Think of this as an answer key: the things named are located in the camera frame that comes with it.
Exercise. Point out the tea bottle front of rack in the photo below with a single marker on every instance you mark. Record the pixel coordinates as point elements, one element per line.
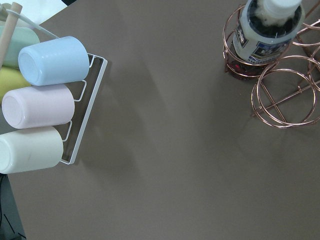
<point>264,31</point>

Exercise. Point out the light blue cup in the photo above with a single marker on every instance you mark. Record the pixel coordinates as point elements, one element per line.
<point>57,61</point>

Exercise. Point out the pink cup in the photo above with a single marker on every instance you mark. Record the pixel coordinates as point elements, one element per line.
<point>38,106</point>

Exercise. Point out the white cup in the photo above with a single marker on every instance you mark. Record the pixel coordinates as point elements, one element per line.
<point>30,149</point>

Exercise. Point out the yellow cup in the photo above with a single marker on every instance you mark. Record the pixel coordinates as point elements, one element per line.
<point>11,79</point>

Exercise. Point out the mint green cup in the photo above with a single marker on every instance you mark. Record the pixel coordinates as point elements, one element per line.
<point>21,38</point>

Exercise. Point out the copper wire bottle rack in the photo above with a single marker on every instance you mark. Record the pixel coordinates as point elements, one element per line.
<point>286,91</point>

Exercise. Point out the white wire cup rack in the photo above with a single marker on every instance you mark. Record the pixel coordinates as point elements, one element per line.
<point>84,91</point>

